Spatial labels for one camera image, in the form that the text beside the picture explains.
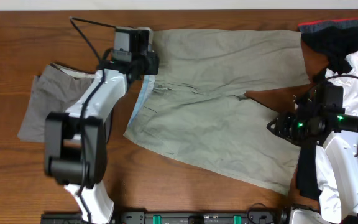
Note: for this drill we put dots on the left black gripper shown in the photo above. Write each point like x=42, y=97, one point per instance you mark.
x=153, y=63

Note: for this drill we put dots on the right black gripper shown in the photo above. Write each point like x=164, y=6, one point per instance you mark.
x=284, y=119

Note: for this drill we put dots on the khaki beige shorts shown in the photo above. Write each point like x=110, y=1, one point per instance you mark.
x=195, y=110

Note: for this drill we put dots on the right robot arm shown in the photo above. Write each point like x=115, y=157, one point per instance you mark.
x=337, y=134

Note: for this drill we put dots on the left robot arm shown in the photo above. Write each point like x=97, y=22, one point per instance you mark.
x=76, y=139

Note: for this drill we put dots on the black garment with red trim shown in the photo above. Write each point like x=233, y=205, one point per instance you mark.
x=336, y=40

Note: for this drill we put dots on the folded grey shorts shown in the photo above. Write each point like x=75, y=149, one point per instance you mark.
x=55, y=90

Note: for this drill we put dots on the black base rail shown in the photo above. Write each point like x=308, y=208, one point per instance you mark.
x=257, y=213

